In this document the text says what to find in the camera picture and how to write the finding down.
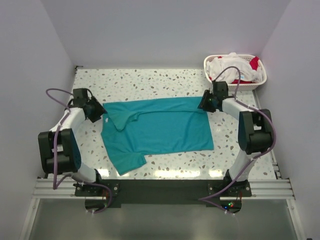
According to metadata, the teal t-shirt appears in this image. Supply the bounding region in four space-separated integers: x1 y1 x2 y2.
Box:
101 96 214 175

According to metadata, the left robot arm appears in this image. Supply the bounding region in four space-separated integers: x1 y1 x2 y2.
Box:
37 88 107 196

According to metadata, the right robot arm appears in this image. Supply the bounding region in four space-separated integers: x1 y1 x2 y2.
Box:
198 81 276 197

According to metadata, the white t-shirt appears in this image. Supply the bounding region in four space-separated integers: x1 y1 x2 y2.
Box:
205 51 265 85

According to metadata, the white laundry basket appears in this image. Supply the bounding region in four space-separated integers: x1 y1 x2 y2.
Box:
203 53 268 92

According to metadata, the red t-shirt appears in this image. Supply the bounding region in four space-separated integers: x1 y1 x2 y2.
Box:
206 52 263 84

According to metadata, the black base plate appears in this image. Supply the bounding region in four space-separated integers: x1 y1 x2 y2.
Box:
74 179 252 213

